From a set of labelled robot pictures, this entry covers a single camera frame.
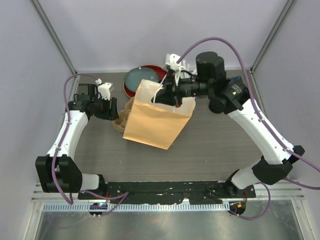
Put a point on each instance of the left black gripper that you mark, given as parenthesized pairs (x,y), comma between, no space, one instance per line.
(110,114)

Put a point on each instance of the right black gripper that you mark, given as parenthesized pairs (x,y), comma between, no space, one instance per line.
(169,93)

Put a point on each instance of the brown paper takeout bag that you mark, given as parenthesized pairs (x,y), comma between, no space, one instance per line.
(156,124)

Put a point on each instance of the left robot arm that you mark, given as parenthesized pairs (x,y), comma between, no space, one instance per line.
(58,165)

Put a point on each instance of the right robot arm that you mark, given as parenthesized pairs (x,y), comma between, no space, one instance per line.
(231,97)

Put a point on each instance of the red round tray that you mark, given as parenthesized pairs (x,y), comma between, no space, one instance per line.
(161,73)

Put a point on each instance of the cardboard cup carrier tray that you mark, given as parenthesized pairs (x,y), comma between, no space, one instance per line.
(120,123)

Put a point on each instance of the grey-blue ceramic plate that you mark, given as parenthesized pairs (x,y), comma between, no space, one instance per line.
(135,76)

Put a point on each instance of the dark blue leaf plate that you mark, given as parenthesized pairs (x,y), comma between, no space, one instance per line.
(236,80)

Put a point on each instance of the aluminium front rail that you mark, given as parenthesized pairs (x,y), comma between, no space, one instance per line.
(54,202)

